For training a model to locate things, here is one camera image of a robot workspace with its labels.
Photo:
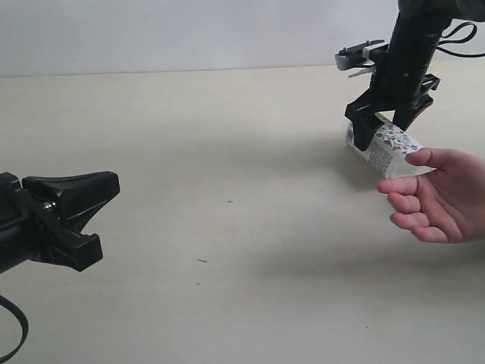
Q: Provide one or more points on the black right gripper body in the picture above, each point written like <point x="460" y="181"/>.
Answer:
<point x="404" y="68"/>

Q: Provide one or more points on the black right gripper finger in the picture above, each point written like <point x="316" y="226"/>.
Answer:
<point x="362" y="114"/>
<point x="404" y="117"/>

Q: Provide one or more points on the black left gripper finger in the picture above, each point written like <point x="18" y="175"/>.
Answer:
<point x="77" y="198"/>
<point x="61" y="246"/>

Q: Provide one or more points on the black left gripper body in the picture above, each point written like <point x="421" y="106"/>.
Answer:
<point x="20" y="229"/>

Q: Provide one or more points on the white floral label bottle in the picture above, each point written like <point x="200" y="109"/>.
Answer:
<point x="388" y="150"/>

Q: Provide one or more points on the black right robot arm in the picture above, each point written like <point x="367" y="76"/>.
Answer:
<point x="436" y="15"/>

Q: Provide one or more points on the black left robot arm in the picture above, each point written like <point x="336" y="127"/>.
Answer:
<point x="42" y="218"/>

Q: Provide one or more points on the person's open hand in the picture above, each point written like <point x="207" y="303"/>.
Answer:
<point x="444" y="205"/>

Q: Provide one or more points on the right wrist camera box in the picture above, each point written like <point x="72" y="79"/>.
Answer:
<point x="364" y="57"/>

